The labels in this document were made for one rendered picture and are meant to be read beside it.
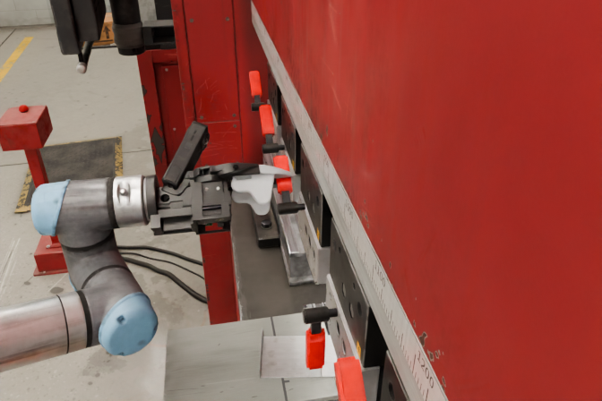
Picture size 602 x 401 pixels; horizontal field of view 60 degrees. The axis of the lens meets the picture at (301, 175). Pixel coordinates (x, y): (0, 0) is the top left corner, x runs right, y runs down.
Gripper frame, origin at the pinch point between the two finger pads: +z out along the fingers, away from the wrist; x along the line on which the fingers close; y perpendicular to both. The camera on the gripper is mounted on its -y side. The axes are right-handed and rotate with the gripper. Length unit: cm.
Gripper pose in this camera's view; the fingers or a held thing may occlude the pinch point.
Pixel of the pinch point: (282, 174)
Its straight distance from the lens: 79.9
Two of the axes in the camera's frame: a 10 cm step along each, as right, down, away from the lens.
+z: 9.8, -0.9, 1.6
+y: 1.4, 9.2, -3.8
